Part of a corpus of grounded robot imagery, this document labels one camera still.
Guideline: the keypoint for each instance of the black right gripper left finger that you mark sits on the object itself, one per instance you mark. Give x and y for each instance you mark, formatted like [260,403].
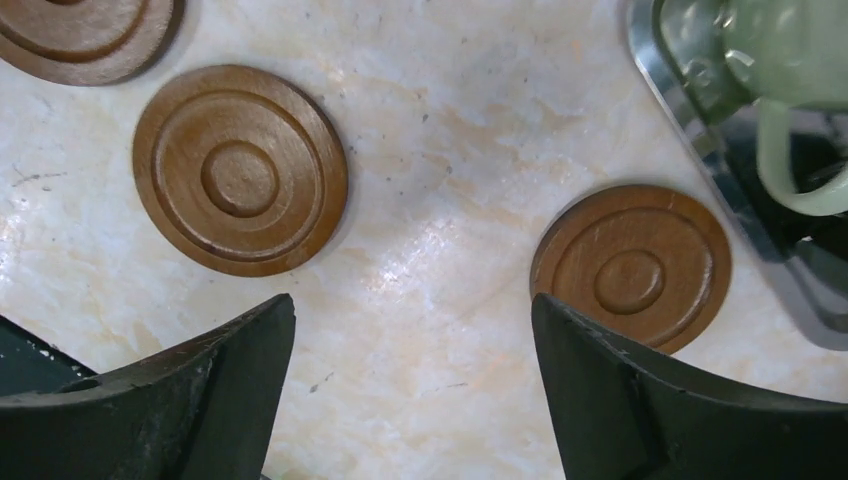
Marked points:
[202,409]

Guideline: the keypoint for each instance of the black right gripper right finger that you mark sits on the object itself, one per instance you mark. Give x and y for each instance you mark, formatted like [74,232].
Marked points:
[621,410]

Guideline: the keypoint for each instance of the light green mug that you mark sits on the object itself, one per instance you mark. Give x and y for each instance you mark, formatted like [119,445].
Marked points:
[777,55]

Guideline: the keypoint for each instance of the brown wooden coaster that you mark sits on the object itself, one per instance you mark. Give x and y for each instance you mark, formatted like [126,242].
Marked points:
[240,170]
[87,43]
[645,261]

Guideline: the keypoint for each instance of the silver metal tray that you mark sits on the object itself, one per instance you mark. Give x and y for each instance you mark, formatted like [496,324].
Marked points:
[804,258]

